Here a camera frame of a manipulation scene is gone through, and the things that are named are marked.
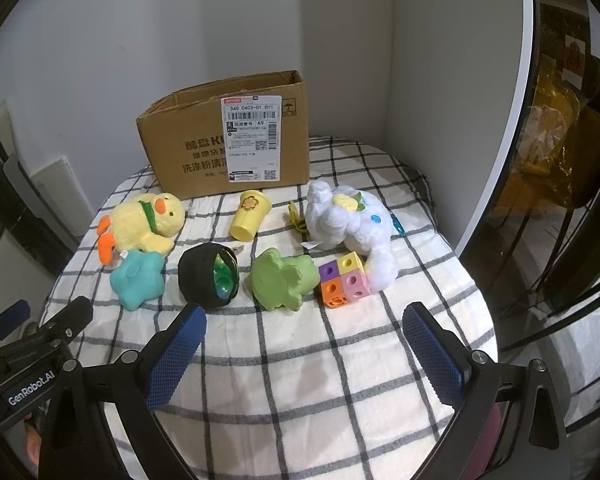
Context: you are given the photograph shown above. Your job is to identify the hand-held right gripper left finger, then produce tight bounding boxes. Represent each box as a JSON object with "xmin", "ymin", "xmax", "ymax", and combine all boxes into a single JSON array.
[{"xmin": 39, "ymin": 304, "xmax": 208, "ymax": 480}]

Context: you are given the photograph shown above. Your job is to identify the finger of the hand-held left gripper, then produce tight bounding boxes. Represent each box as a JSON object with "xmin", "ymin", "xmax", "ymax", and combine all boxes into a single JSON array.
[
  {"xmin": 0, "ymin": 300, "xmax": 31, "ymax": 332},
  {"xmin": 30, "ymin": 296, "xmax": 95, "ymax": 356}
]

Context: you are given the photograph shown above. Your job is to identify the black grey case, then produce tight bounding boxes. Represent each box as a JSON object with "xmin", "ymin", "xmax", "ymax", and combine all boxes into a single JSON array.
[{"xmin": 0, "ymin": 155, "xmax": 78, "ymax": 281}]

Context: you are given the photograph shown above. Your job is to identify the green frog toy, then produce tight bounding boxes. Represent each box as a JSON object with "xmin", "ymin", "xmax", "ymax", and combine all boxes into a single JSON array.
[{"xmin": 250, "ymin": 247, "xmax": 315, "ymax": 313}]

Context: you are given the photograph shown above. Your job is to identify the black metal frame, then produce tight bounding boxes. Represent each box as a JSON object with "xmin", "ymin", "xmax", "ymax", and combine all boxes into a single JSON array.
[{"xmin": 540, "ymin": 82, "xmax": 600, "ymax": 321}]

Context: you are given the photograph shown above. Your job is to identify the yellow flower toy cup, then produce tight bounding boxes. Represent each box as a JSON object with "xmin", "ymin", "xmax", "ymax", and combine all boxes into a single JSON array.
[{"xmin": 229, "ymin": 190, "xmax": 272, "ymax": 242}]

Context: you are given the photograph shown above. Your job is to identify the white plush dog toy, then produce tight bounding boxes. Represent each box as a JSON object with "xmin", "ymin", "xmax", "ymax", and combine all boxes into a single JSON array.
[{"xmin": 305, "ymin": 180, "xmax": 400, "ymax": 295}]

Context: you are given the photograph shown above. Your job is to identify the person's left hand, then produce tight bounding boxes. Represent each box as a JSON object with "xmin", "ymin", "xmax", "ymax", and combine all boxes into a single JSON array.
[{"xmin": 22, "ymin": 410, "xmax": 46, "ymax": 467}]

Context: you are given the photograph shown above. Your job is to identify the white black checked blanket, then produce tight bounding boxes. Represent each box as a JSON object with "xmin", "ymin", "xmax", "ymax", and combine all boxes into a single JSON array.
[{"xmin": 39, "ymin": 136, "xmax": 498, "ymax": 480}]

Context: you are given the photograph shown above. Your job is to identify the white ribbed panel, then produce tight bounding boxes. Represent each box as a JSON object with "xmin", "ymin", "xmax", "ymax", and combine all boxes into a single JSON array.
[{"xmin": 30, "ymin": 157, "xmax": 95, "ymax": 241}]

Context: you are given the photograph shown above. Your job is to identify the black green toy wheel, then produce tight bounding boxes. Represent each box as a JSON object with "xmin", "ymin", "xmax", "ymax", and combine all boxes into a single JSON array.
[{"xmin": 178, "ymin": 242, "xmax": 240, "ymax": 306}]

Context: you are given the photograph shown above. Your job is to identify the yellow duck plush toy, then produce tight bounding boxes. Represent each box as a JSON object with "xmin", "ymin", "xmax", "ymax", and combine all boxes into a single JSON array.
[{"xmin": 96, "ymin": 192, "xmax": 187, "ymax": 264}]

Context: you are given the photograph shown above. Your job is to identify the brown cardboard box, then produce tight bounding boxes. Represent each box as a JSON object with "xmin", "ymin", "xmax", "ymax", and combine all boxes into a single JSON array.
[{"xmin": 136, "ymin": 70, "xmax": 311, "ymax": 201}]

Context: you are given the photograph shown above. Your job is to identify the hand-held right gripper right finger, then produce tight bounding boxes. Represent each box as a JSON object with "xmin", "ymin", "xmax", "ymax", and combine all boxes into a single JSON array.
[{"xmin": 402, "ymin": 302, "xmax": 571, "ymax": 480}]

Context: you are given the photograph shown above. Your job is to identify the small yellow black toy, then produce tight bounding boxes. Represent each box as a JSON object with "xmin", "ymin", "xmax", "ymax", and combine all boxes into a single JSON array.
[{"xmin": 286, "ymin": 201, "xmax": 311, "ymax": 241}]

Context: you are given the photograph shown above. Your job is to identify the orange plastic bag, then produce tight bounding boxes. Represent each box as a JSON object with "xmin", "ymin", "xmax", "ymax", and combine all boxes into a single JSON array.
[{"xmin": 517, "ymin": 55, "xmax": 588, "ymax": 206}]

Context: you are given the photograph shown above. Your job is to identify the colourful toy block cube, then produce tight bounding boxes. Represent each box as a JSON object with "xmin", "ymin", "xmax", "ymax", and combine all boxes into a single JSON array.
[{"xmin": 318, "ymin": 252, "xmax": 367, "ymax": 309}]

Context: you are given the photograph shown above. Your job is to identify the teal star toy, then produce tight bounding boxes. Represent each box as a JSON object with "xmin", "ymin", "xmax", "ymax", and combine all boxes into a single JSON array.
[{"xmin": 110, "ymin": 250, "xmax": 167, "ymax": 308}]

